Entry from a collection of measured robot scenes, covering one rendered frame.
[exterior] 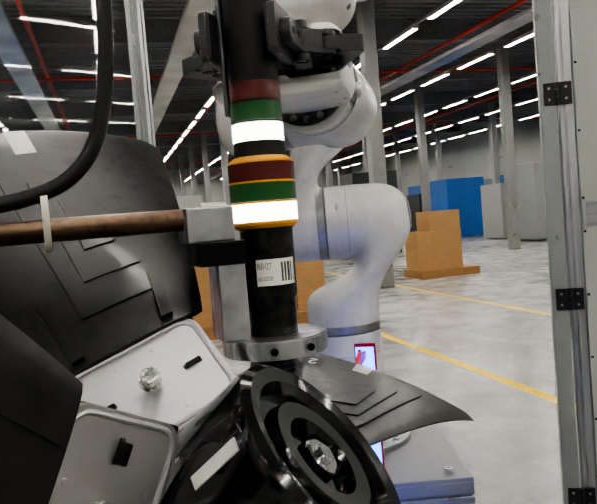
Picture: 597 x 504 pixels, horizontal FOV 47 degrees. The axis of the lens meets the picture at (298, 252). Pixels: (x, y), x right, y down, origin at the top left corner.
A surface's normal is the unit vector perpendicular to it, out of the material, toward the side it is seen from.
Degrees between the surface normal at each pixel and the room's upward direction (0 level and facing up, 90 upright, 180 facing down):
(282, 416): 56
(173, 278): 41
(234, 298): 90
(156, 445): 94
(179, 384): 48
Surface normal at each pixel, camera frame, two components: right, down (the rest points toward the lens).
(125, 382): 0.04, -0.64
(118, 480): 0.75, 0.04
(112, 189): 0.22, -0.77
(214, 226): 0.35, 0.02
